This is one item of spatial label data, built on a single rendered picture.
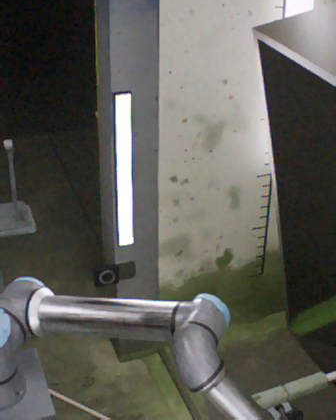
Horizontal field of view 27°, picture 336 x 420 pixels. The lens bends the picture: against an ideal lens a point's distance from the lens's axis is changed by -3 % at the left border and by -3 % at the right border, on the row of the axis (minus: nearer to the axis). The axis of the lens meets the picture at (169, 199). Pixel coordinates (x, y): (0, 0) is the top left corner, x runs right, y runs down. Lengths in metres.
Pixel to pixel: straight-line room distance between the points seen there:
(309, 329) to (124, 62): 1.19
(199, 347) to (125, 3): 1.19
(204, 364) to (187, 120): 1.14
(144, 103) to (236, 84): 0.36
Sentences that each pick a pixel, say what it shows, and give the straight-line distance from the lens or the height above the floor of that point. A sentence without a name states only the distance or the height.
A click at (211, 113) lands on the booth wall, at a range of 2.63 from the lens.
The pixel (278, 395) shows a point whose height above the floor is 0.56.
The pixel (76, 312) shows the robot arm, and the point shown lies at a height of 0.92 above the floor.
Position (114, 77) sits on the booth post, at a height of 1.33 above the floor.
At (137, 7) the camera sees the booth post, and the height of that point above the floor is 1.58.
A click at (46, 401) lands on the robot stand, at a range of 2.13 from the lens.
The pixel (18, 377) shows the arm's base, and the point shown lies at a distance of 2.12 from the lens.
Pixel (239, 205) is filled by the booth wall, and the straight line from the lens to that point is 2.88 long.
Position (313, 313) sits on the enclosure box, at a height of 0.50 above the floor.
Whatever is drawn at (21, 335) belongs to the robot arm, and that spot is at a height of 0.83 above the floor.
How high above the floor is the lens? 2.18
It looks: 30 degrees down
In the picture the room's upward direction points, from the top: 1 degrees clockwise
